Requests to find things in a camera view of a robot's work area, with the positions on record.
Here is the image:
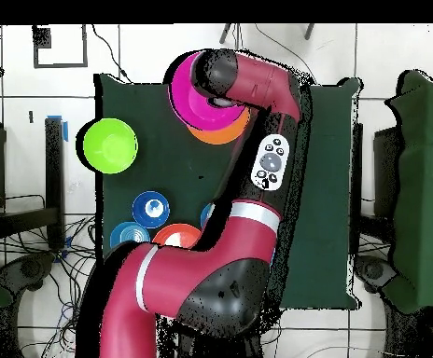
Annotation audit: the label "large light orange bowl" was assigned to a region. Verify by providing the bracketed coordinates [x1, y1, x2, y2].
[186, 107, 252, 145]

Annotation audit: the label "small dark blue bowl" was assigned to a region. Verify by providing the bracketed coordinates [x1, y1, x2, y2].
[132, 190, 171, 229]

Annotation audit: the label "small light blue bowl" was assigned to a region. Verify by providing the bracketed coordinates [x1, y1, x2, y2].
[109, 221, 151, 250]
[200, 202, 217, 229]

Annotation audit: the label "dark grey chair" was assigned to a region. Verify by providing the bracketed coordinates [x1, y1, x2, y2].
[353, 255, 399, 296]

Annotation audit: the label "grey tripod legs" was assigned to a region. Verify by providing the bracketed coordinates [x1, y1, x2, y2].
[218, 23, 316, 45]

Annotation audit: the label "dark green tablecloth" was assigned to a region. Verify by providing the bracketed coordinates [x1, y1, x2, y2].
[94, 73, 363, 310]

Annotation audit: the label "black bench frame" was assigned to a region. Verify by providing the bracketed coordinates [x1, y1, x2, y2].
[0, 117, 66, 251]

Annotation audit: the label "light green bowl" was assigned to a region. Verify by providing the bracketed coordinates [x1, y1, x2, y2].
[82, 117, 140, 175]

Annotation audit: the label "shallow red-orange bowl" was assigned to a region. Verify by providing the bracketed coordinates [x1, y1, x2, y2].
[151, 223, 203, 250]

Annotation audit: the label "large pink bowl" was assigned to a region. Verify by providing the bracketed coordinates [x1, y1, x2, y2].
[167, 51, 248, 132]

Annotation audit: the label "black chair base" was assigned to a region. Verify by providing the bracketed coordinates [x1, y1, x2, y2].
[0, 251, 57, 299]

